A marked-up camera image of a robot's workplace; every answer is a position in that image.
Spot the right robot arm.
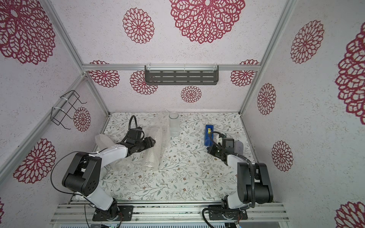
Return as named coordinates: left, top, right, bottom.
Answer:
left=202, top=131, right=274, bottom=228

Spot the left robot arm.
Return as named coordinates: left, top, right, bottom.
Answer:
left=62, top=115, right=156, bottom=221

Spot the blue tape dispenser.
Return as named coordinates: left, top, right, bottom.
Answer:
left=204, top=124, right=214, bottom=147

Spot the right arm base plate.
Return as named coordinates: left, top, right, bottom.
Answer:
left=208, top=205, right=248, bottom=220

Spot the grey slotted wall shelf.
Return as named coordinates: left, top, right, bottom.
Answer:
left=144, top=65, right=219, bottom=86

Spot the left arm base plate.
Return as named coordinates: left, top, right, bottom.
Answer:
left=92, top=206, right=134, bottom=222

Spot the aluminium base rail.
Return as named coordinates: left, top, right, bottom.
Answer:
left=50, top=201, right=290, bottom=225

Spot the black wire wall rack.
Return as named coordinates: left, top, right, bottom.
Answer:
left=50, top=90, right=86, bottom=130

